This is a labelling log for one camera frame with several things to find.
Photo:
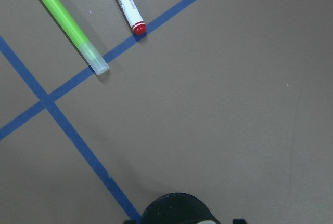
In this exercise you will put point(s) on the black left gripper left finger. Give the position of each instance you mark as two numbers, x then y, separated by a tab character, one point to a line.
131	222

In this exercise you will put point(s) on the white red-capped marker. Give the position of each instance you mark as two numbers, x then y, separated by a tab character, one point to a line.
133	16

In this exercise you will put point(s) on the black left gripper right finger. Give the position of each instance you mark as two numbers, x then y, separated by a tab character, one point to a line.
239	221

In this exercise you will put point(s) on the black mesh pen cup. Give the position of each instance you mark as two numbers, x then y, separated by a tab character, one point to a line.
177	208

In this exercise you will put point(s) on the green highlighter pen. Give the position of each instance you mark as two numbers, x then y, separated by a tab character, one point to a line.
77	36

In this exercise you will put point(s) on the yellow highlighter pen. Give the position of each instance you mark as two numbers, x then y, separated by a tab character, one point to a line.
207	222

